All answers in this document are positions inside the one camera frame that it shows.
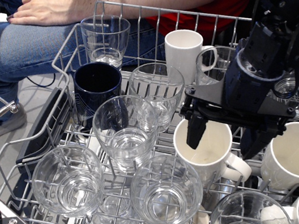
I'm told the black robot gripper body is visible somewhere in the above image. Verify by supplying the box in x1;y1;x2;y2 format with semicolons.
180;38;295;136

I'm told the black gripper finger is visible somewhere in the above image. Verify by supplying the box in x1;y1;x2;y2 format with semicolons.
186;111;208;150
240;128;275;160

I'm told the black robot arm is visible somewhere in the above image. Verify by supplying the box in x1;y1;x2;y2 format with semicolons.
181;0;299;160

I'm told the person's bare hand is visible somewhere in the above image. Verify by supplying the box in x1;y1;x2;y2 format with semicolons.
7;0;76;26

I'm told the white mug under gripper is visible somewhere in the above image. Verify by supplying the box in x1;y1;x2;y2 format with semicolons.
173;120;252;186

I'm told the clear glass behind gripper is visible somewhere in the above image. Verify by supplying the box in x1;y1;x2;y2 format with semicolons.
195;45;236;86

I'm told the clear glass centre back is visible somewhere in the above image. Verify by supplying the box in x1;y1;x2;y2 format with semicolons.
129;62;185;132

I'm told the white mug back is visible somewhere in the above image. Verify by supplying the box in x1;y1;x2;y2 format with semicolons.
164;29;217;86

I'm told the clear glass centre tilted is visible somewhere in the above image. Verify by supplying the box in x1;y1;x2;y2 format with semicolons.
92;95;158;174

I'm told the clear glass front centre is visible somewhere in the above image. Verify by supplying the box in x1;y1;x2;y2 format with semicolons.
130;155;203;224

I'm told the dark blue mug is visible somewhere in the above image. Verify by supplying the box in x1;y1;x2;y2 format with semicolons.
73;62;122;130

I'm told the small glass lower rack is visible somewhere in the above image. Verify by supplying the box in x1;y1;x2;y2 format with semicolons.
95;189;132;224

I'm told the clear glass back left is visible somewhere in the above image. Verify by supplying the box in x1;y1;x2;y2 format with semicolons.
80;14;131;70

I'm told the clear glass front left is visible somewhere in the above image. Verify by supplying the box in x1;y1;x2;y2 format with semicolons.
31;144;104;218

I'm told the grey wire dishwasher rack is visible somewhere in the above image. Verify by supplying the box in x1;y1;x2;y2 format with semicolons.
0;0;299;224

